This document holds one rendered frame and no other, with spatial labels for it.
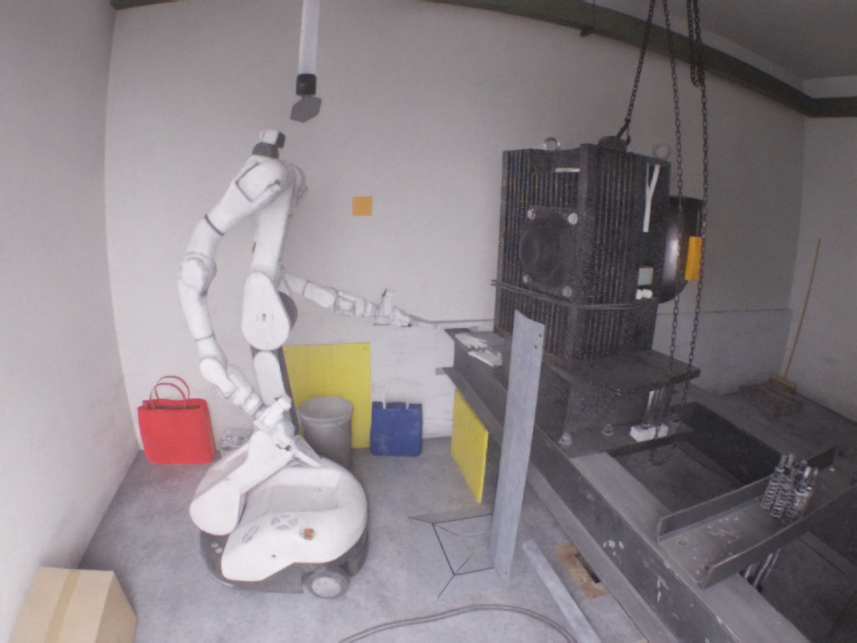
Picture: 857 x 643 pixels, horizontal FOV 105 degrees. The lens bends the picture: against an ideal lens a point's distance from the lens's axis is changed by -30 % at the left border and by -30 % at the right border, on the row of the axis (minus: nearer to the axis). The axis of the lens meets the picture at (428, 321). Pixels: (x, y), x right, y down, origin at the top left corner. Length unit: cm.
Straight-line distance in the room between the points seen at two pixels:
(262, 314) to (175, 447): 147
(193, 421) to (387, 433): 107
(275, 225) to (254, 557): 110
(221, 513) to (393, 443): 118
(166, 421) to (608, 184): 236
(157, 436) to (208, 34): 215
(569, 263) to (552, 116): 149
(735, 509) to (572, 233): 97
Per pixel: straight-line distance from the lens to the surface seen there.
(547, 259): 150
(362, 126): 244
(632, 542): 139
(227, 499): 175
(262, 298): 141
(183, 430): 266
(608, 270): 160
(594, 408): 161
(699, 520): 131
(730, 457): 211
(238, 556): 173
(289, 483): 195
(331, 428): 237
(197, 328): 132
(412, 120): 255
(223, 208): 124
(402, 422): 256
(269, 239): 143
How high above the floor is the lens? 141
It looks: 15 degrees down
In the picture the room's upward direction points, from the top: 2 degrees clockwise
